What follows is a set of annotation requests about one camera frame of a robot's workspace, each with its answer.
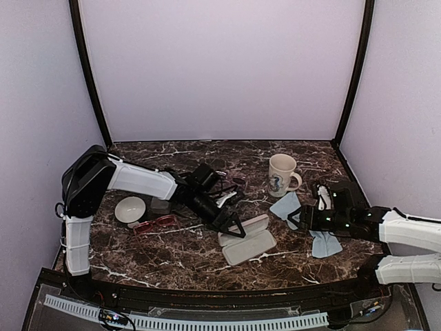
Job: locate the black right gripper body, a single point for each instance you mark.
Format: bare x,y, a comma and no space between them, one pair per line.
340,221

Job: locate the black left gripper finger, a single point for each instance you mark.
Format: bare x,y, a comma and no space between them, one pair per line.
221,222
233,226

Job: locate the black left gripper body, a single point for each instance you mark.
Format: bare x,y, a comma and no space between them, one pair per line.
200,209

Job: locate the pink glasses case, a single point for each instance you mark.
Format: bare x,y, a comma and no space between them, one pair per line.
258,239

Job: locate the light blue cleaning cloth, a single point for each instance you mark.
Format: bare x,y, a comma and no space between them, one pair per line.
324,245

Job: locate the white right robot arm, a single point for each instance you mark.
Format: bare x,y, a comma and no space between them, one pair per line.
389,225

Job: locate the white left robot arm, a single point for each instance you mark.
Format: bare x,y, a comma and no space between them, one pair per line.
96,172

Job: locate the light blue cloth near mug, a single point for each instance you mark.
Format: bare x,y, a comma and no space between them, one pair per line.
284,206

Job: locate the grey glasses case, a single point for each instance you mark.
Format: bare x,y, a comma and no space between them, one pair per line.
160,207

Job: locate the cream ceramic mug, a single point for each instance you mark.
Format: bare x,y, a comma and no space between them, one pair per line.
282,175

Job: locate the white ceramic bowl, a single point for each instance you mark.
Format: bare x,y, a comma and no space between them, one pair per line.
130,210

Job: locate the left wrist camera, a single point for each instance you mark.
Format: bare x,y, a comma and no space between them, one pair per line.
205,177

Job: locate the clear frame dark-lens sunglasses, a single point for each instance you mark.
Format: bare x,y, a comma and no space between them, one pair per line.
230,183

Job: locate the pink frame sunglasses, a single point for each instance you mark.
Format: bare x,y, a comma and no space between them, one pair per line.
148,226

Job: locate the white slotted cable duct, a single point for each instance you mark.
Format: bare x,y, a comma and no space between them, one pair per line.
164,319

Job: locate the black front rail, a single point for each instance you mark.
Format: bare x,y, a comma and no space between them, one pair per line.
142,298

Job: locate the black right corner post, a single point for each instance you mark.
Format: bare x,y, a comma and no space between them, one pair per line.
356,74

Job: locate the black corner post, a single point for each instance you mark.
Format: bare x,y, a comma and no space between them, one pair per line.
82,49
356,74

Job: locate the black left corner post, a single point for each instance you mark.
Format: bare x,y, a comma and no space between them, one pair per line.
82,49

